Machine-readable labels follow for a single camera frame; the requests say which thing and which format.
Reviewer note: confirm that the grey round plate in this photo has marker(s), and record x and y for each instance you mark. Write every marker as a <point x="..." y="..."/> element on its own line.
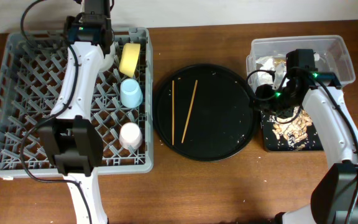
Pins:
<point x="108" y="60"/>

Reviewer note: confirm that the pink plastic cup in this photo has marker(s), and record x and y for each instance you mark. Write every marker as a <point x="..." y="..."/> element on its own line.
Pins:
<point x="130" y="136"/>

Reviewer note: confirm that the blue plastic cup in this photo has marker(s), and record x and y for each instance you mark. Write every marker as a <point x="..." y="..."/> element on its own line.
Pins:
<point x="130" y="93"/>

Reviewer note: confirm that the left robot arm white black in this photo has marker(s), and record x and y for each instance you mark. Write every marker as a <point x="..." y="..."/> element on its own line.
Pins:
<point x="71" y="142"/>

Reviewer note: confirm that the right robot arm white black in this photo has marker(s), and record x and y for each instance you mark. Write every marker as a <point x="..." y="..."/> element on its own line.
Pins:
<point x="335" y="198"/>

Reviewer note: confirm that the round black tray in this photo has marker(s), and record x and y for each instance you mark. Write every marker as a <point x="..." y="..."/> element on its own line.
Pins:
<point x="221" y="124"/>

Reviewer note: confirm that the clear plastic waste bin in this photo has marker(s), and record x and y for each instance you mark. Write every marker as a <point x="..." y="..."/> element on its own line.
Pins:
<point x="330" y="55"/>

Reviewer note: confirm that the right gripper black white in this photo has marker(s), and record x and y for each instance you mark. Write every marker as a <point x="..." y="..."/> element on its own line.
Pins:
<point x="268" y="107"/>

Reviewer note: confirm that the black rectangular tray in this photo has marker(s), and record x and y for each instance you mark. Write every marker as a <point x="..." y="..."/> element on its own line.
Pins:
<point x="272" y="144"/>

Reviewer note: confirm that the yellow bowl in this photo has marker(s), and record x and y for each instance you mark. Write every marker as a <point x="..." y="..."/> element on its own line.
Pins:
<point x="129" y="59"/>

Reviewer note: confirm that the grey plastic dishwasher rack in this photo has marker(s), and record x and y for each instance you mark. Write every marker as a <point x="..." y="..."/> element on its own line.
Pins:
<point x="30" y="82"/>

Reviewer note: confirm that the crumpled white paper napkin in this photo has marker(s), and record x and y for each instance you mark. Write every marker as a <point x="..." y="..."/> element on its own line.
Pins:
<point x="270" y="63"/>

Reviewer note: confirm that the wooden chopstick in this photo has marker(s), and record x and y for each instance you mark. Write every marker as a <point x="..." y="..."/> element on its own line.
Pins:
<point x="189" y="111"/>
<point x="173" y="112"/>

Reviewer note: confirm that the food scraps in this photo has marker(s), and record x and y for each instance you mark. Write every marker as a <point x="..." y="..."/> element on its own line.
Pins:
<point x="292" y="131"/>

